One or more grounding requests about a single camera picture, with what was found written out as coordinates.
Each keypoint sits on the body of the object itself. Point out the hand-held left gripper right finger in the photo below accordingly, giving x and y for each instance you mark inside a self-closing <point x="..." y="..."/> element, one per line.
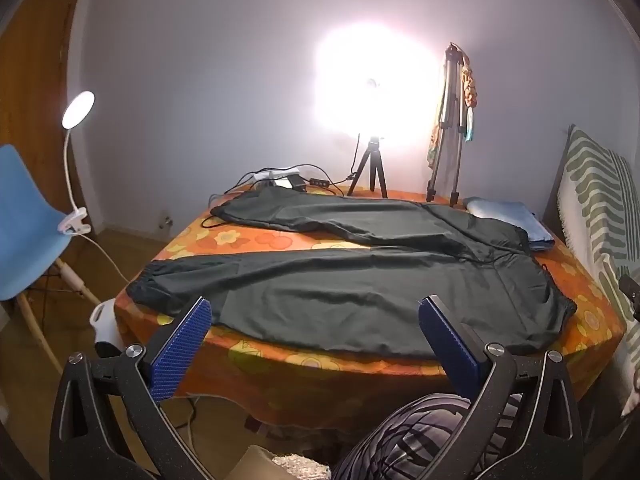
<point x="447" y="350"/>

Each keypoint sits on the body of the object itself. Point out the orange floral tablecloth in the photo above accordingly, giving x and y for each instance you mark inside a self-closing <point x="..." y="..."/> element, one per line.
<point x="280" y="377"/>

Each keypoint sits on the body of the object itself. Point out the wooden door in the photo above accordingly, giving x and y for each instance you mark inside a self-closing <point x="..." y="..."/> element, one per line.
<point x="35" y="85"/>

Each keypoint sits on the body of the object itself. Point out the hanging orange ornament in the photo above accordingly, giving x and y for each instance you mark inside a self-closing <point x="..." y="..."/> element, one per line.
<point x="470" y="90"/>

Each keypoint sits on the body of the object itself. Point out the beige box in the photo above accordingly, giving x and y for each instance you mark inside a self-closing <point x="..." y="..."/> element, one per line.
<point x="257" y="462"/>

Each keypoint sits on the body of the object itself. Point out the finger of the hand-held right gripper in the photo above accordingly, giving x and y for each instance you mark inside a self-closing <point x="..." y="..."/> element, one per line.
<point x="630" y="286"/>

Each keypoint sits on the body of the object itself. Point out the folded blue jeans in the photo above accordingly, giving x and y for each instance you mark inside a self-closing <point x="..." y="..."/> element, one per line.
<point x="515" y="215"/>

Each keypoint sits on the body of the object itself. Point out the blue plastic chair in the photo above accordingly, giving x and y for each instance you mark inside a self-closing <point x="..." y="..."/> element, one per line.
<point x="25" y="230"/>

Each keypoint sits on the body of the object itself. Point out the silver folded tripod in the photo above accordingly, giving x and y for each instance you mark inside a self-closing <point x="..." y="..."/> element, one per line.
<point x="452" y="110"/>

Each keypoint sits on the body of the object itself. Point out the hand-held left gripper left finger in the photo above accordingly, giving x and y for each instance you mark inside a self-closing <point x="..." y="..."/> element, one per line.
<point x="177" y="355"/>

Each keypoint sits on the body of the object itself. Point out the person's zebra patterned leg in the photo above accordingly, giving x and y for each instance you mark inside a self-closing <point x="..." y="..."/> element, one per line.
<point x="400" y="440"/>

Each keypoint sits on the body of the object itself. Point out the colourful hanging cloth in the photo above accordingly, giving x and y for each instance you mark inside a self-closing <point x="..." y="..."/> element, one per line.
<point x="435" y="145"/>

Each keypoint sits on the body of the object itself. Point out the white fluffy cloth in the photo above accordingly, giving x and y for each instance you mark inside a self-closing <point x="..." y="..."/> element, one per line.
<point x="300" y="467"/>

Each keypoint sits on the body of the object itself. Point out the white clip lamp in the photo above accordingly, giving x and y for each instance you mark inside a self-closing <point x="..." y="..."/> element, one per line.
<point x="80" y="105"/>

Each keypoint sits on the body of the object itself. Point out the dark green pants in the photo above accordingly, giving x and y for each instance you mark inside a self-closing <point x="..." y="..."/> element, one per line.
<point x="325" y="290"/>

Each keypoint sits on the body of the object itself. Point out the green striped white cushion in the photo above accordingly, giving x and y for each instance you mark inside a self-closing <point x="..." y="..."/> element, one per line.
<point x="595" y="185"/>

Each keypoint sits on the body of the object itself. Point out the white power strip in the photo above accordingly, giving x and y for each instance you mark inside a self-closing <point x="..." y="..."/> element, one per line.
<point x="270" y="175"/>

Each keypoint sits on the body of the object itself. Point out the black power adapter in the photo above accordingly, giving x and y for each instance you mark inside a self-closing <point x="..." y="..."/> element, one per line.
<point x="297" y="183"/>

